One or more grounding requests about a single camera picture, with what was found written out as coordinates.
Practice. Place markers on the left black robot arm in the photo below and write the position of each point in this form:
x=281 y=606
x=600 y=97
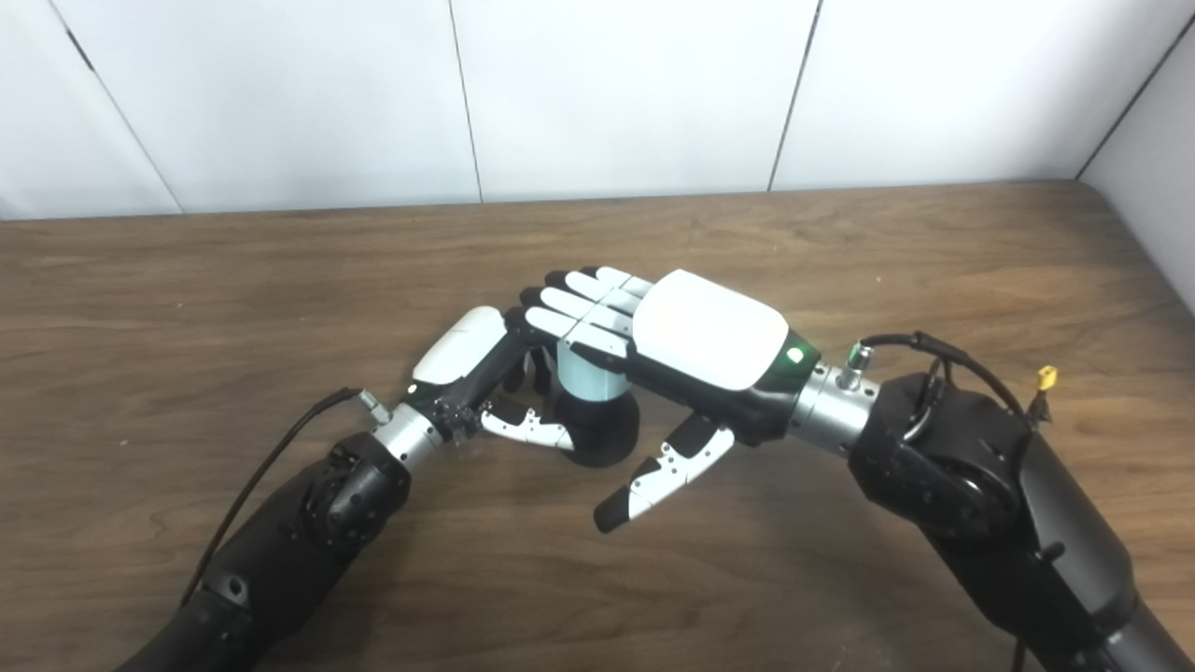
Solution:
x=299 y=541

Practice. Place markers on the black nozzle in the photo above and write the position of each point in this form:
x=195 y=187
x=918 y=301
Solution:
x=607 y=429

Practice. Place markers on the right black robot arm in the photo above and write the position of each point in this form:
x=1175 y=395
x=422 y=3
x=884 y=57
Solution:
x=990 y=495

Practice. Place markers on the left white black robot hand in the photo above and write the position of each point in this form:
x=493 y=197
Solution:
x=467 y=355

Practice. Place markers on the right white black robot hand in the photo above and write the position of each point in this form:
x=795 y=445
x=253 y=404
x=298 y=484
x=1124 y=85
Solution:
x=709 y=345

